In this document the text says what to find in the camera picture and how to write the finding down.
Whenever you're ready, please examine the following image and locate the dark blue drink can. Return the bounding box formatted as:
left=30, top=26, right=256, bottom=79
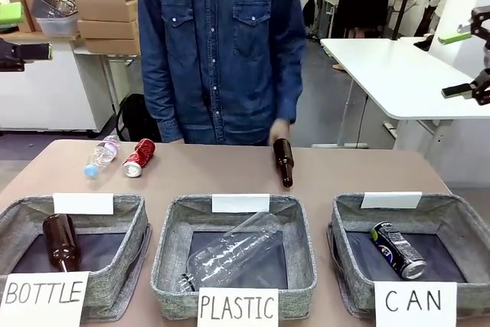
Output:
left=370, top=220, right=428, bottom=281

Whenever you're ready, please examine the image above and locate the blank white paper card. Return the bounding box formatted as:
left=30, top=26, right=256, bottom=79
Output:
left=211, top=193, right=271, bottom=214
left=53, top=191, right=116, bottom=216
left=360, top=191, right=423, bottom=210

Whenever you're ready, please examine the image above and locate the person's left hand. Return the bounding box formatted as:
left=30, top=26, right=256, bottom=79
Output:
left=267, top=116, right=293, bottom=149

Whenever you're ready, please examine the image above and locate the grey plastic mesh basket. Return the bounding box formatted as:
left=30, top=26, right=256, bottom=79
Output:
left=30, top=0, right=80, bottom=20

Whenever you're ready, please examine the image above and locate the flat cardboard box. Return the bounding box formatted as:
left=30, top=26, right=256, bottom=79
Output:
left=81, top=37, right=142, bottom=57
left=77, top=18, right=140, bottom=41

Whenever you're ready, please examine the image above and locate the person's left forearm denim sleeve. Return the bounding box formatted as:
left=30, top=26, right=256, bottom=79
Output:
left=272, top=41, right=308, bottom=126

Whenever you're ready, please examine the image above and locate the crushed red soda can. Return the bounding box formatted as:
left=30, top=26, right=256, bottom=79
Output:
left=122, top=138, right=157, bottom=179

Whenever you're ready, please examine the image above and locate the person torso in denim shirt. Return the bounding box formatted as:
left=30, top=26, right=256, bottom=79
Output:
left=132, top=0, right=308, bottom=147

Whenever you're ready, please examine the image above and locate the white standing desk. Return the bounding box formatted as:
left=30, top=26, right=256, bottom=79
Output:
left=310, top=34, right=490, bottom=150

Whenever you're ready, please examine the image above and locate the white cabinet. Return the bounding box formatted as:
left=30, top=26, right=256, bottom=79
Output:
left=0, top=31, right=116, bottom=137

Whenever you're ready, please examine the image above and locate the grey fabric basket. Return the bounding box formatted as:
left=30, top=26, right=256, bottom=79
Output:
left=326, top=191, right=490, bottom=317
left=149, top=193, right=319, bottom=321
left=0, top=194, right=151, bottom=322

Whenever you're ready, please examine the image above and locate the person's right forearm denim sleeve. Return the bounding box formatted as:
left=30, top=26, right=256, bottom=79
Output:
left=139, top=41, right=185, bottom=144

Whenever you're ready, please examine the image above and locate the black backpack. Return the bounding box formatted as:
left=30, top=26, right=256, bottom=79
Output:
left=115, top=93, right=162, bottom=143

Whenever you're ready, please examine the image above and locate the white PLASTIC paper sign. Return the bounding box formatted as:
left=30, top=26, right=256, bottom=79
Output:
left=196, top=287, right=280, bottom=327

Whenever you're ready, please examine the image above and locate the brown glass bottle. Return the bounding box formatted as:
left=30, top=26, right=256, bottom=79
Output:
left=41, top=212, right=83, bottom=273
left=272, top=137, right=296, bottom=189

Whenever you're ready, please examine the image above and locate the white BOTTLE paper sign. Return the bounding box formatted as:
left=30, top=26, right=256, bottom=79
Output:
left=0, top=270, right=91, bottom=327

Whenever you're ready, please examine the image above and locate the small cardboard box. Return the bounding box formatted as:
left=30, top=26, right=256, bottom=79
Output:
left=8, top=0, right=44, bottom=34

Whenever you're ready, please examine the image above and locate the clear plastic storage bin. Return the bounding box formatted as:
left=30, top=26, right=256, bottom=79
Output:
left=35, top=15, right=82, bottom=38

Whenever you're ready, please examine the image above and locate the small clear water bottle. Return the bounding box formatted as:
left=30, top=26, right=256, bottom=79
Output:
left=83, top=135, right=123, bottom=180

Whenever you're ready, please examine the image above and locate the large clear plastic bottle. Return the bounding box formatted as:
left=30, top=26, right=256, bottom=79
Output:
left=178, top=211, right=285, bottom=294

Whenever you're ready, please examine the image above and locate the white CAN paper sign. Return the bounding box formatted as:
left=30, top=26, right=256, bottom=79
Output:
left=374, top=281, right=459, bottom=327

